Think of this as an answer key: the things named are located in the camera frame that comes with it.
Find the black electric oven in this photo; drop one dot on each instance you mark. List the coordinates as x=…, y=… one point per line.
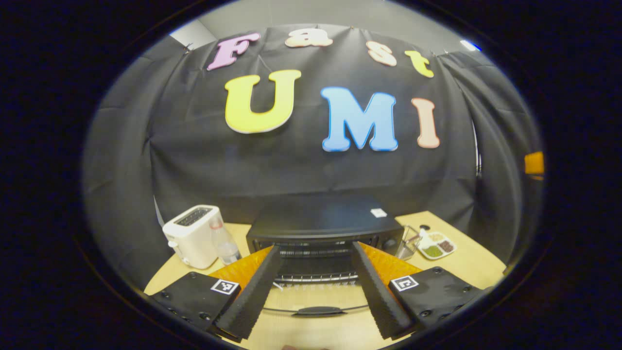
x=320, y=218

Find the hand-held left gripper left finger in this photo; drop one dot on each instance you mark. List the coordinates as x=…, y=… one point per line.
x=255, y=291

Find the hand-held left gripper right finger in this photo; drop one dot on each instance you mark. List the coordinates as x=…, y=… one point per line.
x=376, y=291

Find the ceiling light panel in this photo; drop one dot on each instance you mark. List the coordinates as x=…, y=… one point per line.
x=470, y=45

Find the clear plastic bottle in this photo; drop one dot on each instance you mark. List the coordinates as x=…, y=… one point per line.
x=226, y=248

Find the white toaster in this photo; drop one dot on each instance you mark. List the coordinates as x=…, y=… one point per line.
x=192, y=238

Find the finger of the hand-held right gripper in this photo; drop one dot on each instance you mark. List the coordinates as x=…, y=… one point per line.
x=533, y=163

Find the white divided plate with beans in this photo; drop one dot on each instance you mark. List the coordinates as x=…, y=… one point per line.
x=440, y=245

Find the black backdrop cloth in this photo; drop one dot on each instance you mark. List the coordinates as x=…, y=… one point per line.
x=291, y=165

